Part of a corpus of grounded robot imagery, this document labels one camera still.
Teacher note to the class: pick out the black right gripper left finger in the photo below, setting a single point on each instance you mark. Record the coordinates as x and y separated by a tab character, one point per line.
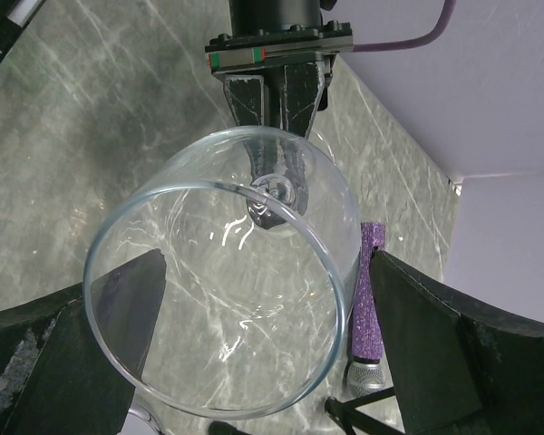
54	376

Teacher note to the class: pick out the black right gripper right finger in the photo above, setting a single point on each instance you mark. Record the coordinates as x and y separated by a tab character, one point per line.
459	366

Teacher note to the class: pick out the black music stand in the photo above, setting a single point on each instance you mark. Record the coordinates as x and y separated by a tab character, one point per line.
346	414

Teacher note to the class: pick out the purple glitter microphone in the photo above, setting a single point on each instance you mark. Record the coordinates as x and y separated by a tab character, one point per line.
364	373

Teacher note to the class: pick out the clear wine glass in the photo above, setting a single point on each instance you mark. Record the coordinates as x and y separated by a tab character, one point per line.
257	297
141	421

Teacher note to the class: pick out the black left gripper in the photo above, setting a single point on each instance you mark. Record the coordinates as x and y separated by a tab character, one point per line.
307	54

